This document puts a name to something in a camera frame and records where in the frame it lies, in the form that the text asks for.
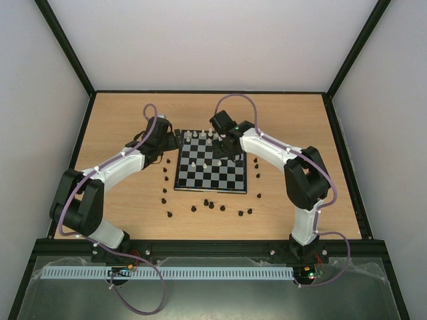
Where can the black aluminium frame rail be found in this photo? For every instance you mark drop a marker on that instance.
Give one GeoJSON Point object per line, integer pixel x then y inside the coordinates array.
{"type": "Point", "coordinates": [154, 250]}

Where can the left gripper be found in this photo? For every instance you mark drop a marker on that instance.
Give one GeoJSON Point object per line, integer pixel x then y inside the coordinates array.
{"type": "Point", "coordinates": [173, 143]}

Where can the grey slotted cable duct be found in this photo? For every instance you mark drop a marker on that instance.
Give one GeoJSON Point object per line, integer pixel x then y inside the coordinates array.
{"type": "Point", "coordinates": [170, 273]}

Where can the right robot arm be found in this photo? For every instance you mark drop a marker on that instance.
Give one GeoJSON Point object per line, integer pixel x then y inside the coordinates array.
{"type": "Point", "coordinates": [305, 175]}

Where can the black and silver chessboard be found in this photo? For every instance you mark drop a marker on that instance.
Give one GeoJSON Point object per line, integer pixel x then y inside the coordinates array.
{"type": "Point", "coordinates": [230, 177]}

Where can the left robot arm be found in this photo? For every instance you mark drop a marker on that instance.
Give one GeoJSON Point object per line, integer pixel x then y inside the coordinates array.
{"type": "Point", "coordinates": [79, 200]}

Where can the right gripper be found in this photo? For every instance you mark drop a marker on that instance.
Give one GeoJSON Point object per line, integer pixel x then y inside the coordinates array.
{"type": "Point", "coordinates": [229, 145]}

